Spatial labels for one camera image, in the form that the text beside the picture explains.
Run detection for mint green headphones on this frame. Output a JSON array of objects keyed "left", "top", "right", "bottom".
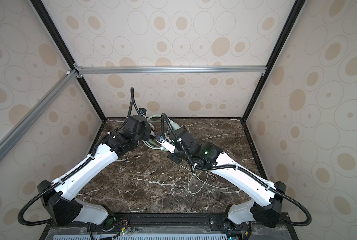
[{"left": 143, "top": 114, "right": 180, "bottom": 151}]

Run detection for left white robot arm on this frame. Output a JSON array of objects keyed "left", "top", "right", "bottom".
[{"left": 17, "top": 115, "right": 151, "bottom": 226}]

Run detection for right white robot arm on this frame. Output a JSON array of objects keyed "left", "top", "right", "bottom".
[{"left": 161, "top": 128, "right": 312, "bottom": 228}]

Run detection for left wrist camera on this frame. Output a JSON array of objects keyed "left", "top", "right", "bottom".
[{"left": 138, "top": 108, "right": 147, "bottom": 117}]

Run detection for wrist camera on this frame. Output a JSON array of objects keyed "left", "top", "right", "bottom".
[
  {"left": 138, "top": 108, "right": 147, "bottom": 117},
  {"left": 154, "top": 134, "right": 175, "bottom": 154}
]

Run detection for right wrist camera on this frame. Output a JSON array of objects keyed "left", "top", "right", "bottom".
[{"left": 154, "top": 134, "right": 175, "bottom": 154}]

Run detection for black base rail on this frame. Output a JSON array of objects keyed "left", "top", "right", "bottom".
[{"left": 40, "top": 213, "right": 298, "bottom": 240}]

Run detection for silver aluminium rail back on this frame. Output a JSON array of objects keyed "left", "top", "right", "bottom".
[{"left": 77, "top": 66, "right": 267, "bottom": 74}]

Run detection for silver aluminium rail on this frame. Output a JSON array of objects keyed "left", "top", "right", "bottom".
[
  {"left": 77, "top": 66, "right": 267, "bottom": 74},
  {"left": 0, "top": 70, "right": 77, "bottom": 162}
]

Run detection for black vertical frame post left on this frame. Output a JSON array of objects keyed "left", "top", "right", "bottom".
[{"left": 30, "top": 0, "right": 106, "bottom": 122}]

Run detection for black vertical frame post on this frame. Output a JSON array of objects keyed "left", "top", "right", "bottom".
[
  {"left": 241, "top": 0, "right": 306, "bottom": 123},
  {"left": 30, "top": 0, "right": 106, "bottom": 122}
]

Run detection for silver aluminium rail left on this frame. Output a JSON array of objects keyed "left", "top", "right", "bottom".
[{"left": 0, "top": 70, "right": 77, "bottom": 162}]

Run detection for black vertical frame post right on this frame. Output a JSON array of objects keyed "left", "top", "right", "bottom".
[{"left": 241, "top": 0, "right": 306, "bottom": 123}]

